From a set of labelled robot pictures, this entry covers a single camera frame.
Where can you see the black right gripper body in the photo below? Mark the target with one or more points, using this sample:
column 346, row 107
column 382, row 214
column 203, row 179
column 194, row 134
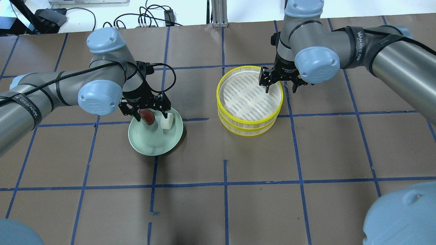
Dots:
column 283, row 71

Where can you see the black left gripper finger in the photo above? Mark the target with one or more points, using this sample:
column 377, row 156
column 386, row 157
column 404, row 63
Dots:
column 165, row 114
column 136, row 115

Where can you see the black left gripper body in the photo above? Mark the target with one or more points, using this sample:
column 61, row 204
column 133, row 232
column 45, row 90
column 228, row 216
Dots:
column 137, row 95

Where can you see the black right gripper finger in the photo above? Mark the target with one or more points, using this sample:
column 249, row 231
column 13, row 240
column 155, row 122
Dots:
column 295, row 86
column 267, row 85

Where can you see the white steamed bun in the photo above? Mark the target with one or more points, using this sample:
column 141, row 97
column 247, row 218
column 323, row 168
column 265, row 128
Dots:
column 166, row 122

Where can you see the yellow rimmed steamer layer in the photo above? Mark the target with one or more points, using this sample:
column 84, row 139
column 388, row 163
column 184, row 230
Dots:
column 241, row 98
column 246, row 128

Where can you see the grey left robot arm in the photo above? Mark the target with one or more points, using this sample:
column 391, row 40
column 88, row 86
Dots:
column 114, row 80

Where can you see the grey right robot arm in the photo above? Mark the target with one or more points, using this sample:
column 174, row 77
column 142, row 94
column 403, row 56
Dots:
column 308, row 54

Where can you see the reddish brown bun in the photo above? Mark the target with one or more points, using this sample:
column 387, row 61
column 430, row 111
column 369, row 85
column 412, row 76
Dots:
column 147, row 116

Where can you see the pale green round plate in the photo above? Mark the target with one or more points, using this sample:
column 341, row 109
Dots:
column 152, row 140

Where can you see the black power adapter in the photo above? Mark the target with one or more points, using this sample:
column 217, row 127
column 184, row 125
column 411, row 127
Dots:
column 169, row 17

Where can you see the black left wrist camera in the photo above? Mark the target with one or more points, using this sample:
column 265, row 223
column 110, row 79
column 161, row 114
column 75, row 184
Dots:
column 145, row 69

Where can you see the aluminium frame post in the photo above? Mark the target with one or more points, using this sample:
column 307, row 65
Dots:
column 219, row 13

